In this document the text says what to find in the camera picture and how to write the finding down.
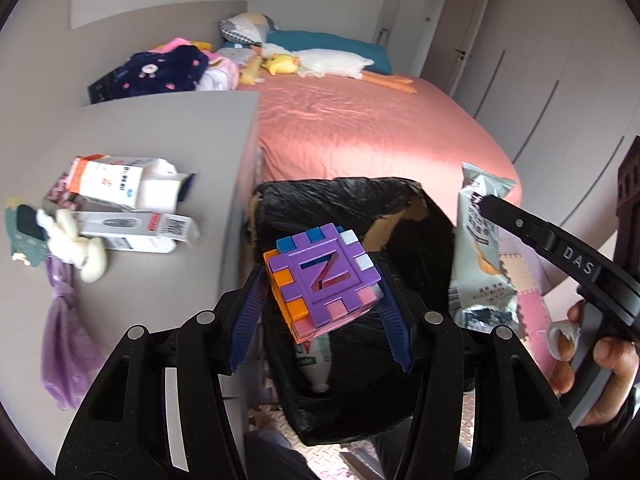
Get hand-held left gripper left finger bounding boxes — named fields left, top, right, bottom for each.
left=55, top=265, right=271, bottom=480

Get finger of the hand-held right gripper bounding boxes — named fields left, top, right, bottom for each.
left=477, top=194, right=558, bottom=261

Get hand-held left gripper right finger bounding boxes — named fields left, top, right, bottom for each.
left=375, top=262, right=588, bottom=480

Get grey snack packet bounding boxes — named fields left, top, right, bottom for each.
left=447, top=161, right=521, bottom=332

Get purple puzzle cube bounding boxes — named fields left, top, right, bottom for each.
left=263, top=223, right=385, bottom=345

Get trash bin with black bag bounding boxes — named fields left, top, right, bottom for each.
left=245, top=176, right=468, bottom=447

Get person's right hand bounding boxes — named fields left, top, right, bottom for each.
left=549, top=300, right=640, bottom=427

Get foam floor mat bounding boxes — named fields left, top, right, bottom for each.
left=245, top=237, right=583, bottom=480

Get clear plastic bottle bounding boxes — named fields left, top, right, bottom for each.
left=295, top=335, right=333, bottom=393

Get dark brown furniture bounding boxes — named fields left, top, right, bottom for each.
left=617, top=135, right=640, bottom=221

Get white wardrobe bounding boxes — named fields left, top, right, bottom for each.
left=450, top=0, right=640, bottom=241

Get person's dark trousers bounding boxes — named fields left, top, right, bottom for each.
left=245, top=432, right=321, bottom=480

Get white thermometer box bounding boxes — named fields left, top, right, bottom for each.
left=75, top=210, right=201, bottom=255

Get purple plastic bag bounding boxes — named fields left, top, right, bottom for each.
left=41, top=255, right=108, bottom=411

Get bed with pink sheet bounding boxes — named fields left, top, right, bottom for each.
left=235, top=75, right=523, bottom=221

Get orange white medicine box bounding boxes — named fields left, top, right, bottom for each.
left=67, top=155, right=197, bottom=212

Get pink patterned packet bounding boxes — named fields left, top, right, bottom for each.
left=42, top=172, right=81, bottom=211

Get dark green sock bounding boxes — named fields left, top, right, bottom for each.
left=4, top=197, right=51, bottom=267

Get white door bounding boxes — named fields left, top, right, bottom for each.
left=375, top=0, right=456, bottom=78

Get white goose plush toy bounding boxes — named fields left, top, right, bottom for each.
left=262, top=42, right=416, bottom=95

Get white pink printed blanket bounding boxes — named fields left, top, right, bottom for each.
left=200, top=50, right=241, bottom=91

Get teal pillow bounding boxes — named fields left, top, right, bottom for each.
left=265, top=30, right=393, bottom=75

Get yellow duck plush toy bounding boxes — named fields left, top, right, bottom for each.
left=264, top=54, right=301, bottom=76

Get navy fleece garment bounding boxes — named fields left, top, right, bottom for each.
left=107, top=45, right=208, bottom=98

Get light printed pillow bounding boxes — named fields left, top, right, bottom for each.
left=217, top=45, right=256, bottom=66

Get pink cloth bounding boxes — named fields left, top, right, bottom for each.
left=155, top=37, right=211, bottom=53

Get patchwork pillow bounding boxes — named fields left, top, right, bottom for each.
left=218, top=12, right=278, bottom=46

